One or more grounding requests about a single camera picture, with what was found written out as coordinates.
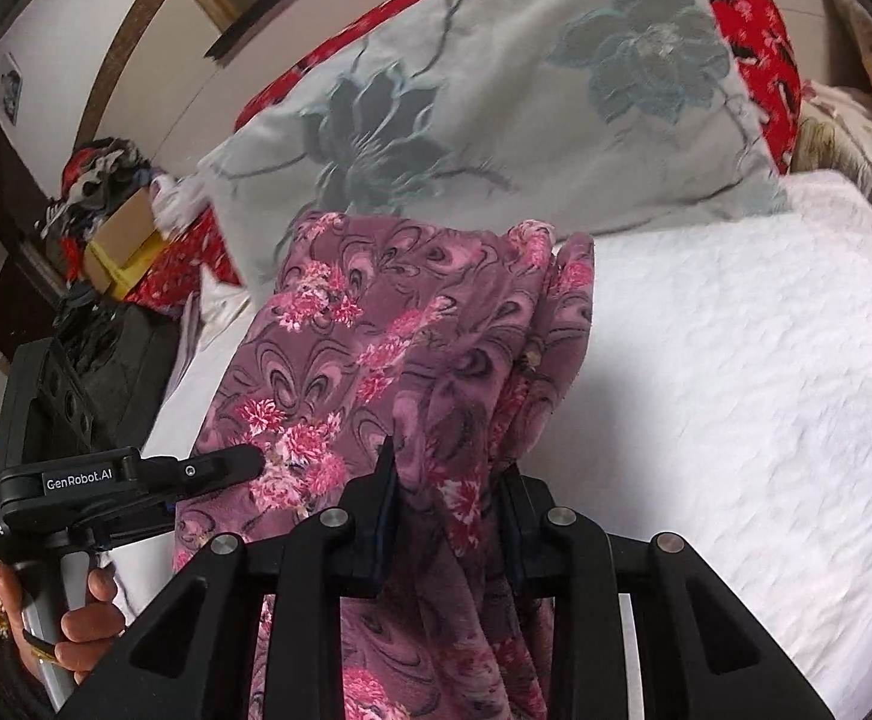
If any pink floral shirt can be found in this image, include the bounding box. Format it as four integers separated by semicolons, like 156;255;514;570
173;211;595;718

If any pile of clothes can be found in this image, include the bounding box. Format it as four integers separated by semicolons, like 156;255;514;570
37;137;152;242

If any person's left hand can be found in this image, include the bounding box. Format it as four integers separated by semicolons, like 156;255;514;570
0;561;125;683

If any black bag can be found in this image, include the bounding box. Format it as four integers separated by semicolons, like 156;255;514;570
0;298;180;472

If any red patterned pillow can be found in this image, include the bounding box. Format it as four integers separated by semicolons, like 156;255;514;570
127;0;802;317

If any white quilted bedspread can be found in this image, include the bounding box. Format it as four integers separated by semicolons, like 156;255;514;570
112;172;872;718

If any grey floral pillow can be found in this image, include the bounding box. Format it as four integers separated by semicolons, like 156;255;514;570
198;0;787;301

